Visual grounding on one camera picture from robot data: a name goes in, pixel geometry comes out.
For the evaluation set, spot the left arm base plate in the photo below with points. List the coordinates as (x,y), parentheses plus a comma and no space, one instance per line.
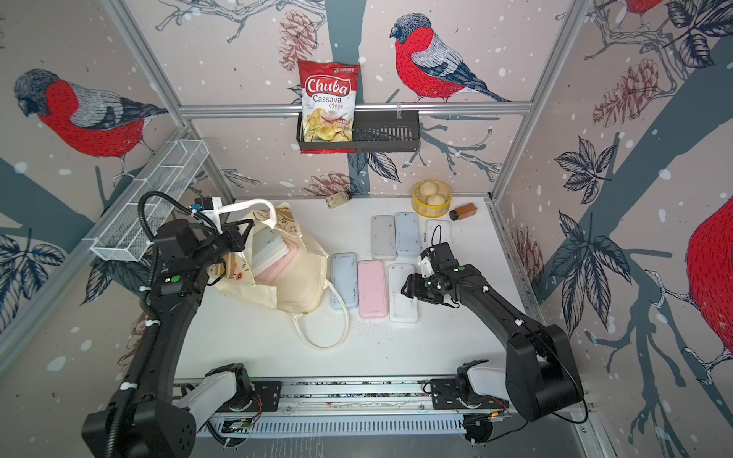
(265,399)

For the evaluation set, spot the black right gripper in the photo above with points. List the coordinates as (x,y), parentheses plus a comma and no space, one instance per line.
(409,285)

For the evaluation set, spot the black wire wall basket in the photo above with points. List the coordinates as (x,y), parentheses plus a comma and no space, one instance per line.
(373,132)

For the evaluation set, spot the grey pencil case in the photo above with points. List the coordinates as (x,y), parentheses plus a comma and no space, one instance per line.
(344,277)

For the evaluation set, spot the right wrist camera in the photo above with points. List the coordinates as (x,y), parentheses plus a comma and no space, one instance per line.
(425,267)

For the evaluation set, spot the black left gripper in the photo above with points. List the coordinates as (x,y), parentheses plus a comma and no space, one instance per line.
(236,239)

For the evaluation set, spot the red Chuba cassava chips bag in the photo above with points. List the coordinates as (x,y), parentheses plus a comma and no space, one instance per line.
(329,93)

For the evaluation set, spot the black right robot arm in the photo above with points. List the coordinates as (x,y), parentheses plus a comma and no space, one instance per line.
(541,377)

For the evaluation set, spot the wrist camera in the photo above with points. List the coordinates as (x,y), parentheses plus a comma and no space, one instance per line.
(425,267)
(209,207)

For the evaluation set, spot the white pencil case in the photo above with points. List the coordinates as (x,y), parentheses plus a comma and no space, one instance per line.
(382,238)
(437,231)
(267,249)

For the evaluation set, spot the small brown bottle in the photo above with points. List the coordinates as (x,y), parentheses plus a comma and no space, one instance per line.
(463,212)

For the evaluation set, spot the light blue pencil case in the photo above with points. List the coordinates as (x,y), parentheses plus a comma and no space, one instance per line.
(407,234)

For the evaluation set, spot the pink pencil case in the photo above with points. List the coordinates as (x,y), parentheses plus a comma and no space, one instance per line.
(373,302)
(272,272)

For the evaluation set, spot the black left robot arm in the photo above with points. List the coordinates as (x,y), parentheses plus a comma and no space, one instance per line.
(142,418)

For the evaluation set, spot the beige bun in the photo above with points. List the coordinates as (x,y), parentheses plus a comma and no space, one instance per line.
(436,200)
(428,188)

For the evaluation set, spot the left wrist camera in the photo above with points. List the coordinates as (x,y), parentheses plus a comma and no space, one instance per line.
(209,207)

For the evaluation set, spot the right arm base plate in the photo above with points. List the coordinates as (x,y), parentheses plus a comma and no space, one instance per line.
(446,395)

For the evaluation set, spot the cream canvas tote bag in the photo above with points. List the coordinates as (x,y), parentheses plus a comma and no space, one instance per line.
(299,289)

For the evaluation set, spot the small glass jar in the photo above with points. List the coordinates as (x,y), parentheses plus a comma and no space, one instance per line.
(337,199)

